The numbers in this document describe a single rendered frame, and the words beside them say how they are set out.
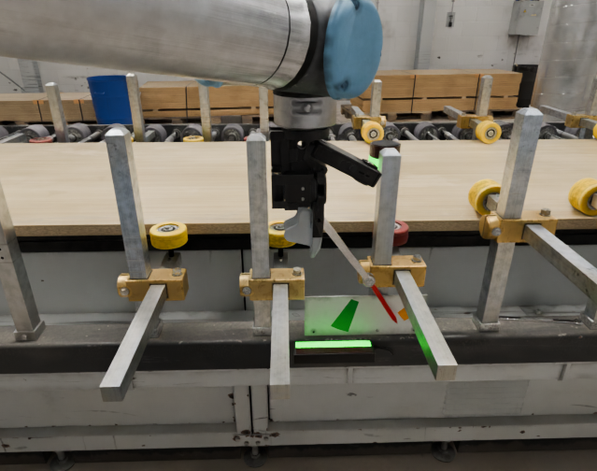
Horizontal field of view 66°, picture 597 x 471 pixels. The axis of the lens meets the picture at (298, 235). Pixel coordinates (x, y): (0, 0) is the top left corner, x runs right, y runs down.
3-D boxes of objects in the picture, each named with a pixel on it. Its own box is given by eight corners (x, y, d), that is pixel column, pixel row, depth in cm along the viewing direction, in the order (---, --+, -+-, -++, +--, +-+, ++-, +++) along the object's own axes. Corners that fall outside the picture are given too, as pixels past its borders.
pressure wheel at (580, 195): (609, 178, 106) (575, 195, 107) (618, 206, 109) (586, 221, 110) (593, 170, 111) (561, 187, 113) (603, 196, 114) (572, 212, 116)
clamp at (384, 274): (424, 287, 95) (427, 265, 93) (360, 288, 95) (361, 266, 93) (417, 274, 101) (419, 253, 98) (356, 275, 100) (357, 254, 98)
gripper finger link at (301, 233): (284, 256, 75) (283, 204, 71) (319, 256, 75) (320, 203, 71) (284, 265, 72) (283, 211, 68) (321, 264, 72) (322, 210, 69)
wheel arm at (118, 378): (125, 406, 69) (120, 383, 67) (102, 406, 69) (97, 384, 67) (182, 266, 108) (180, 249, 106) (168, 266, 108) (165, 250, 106)
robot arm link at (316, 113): (333, 89, 69) (341, 98, 60) (332, 121, 71) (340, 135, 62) (273, 89, 68) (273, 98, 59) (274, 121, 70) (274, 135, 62)
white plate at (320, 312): (422, 334, 100) (428, 295, 96) (304, 336, 100) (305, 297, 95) (421, 333, 101) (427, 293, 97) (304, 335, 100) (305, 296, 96)
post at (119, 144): (158, 348, 101) (123, 130, 81) (142, 349, 101) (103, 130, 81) (162, 338, 104) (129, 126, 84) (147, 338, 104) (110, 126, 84)
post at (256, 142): (271, 350, 102) (264, 135, 82) (256, 350, 102) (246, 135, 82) (272, 340, 105) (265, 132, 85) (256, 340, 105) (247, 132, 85)
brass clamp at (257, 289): (305, 301, 95) (305, 280, 93) (239, 303, 95) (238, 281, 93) (303, 286, 101) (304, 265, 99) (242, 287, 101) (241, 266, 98)
